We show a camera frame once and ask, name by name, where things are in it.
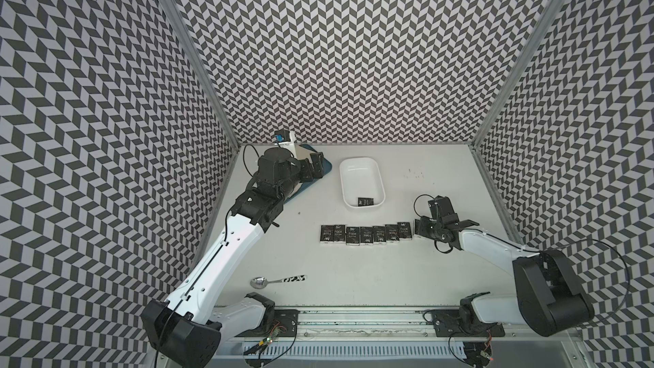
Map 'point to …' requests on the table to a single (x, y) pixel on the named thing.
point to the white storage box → (361, 177)
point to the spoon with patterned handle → (261, 282)
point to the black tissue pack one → (327, 234)
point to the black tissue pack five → (379, 234)
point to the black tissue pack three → (352, 236)
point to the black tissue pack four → (366, 236)
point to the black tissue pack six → (392, 232)
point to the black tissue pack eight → (365, 201)
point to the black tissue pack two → (339, 233)
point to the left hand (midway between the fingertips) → (309, 158)
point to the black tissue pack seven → (404, 231)
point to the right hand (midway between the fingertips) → (421, 231)
